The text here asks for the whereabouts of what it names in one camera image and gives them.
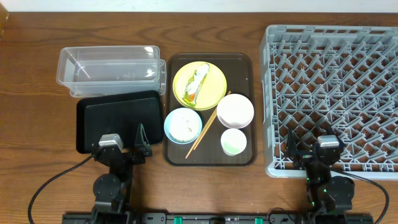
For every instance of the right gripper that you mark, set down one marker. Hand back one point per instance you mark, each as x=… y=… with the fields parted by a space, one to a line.
x=292 y=151

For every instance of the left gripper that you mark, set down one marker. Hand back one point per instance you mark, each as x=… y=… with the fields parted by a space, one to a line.
x=125 y=156

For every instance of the light blue bowl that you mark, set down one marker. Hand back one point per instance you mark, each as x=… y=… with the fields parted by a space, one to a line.
x=185 y=111

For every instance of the white green cup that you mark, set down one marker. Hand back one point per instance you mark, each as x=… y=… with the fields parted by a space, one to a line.
x=233 y=142

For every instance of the pink bowl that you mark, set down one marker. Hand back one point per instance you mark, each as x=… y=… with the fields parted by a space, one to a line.
x=235 y=111

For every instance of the snack wrapper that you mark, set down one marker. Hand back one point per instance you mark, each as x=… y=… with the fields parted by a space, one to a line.
x=195 y=83

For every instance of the rice food waste pile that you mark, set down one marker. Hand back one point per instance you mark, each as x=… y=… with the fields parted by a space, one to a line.
x=183 y=127

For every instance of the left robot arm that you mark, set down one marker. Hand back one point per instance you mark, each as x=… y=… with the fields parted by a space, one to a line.
x=112 y=190

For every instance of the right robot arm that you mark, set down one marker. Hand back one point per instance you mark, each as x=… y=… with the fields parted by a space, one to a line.
x=330 y=195

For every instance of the grey dishwasher rack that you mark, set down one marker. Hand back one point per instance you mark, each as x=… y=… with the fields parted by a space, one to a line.
x=342 y=77

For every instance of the black plastic bin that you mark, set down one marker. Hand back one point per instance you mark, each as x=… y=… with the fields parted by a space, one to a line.
x=118 y=114

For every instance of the yellow plate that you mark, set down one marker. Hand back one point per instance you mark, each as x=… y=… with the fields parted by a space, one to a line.
x=212 y=91

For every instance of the clear plastic bin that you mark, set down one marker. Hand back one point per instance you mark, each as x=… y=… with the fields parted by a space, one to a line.
x=111 y=70

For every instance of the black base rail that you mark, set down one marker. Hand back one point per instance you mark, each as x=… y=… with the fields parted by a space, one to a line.
x=161 y=218

